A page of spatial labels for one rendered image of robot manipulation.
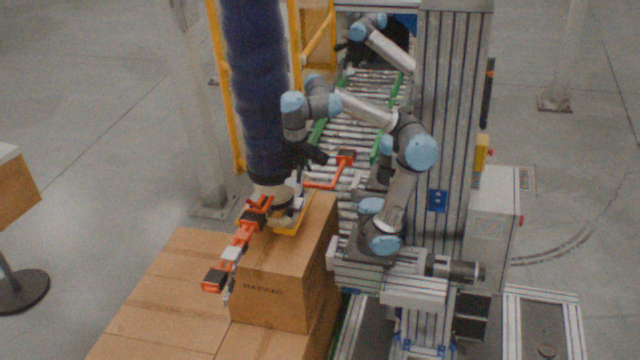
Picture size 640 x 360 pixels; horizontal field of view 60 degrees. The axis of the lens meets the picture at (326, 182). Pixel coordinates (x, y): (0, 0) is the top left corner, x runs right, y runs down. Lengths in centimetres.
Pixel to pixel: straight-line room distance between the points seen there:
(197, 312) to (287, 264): 64
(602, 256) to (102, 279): 337
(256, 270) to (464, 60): 124
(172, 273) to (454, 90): 184
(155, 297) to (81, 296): 106
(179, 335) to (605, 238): 291
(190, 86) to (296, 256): 168
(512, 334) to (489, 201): 104
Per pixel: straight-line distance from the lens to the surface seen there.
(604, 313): 378
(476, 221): 235
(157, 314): 296
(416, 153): 191
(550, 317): 336
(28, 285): 424
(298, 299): 252
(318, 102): 176
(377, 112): 197
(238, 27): 205
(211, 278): 211
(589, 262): 406
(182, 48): 367
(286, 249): 254
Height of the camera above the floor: 269
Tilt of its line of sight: 37 degrees down
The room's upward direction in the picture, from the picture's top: 3 degrees counter-clockwise
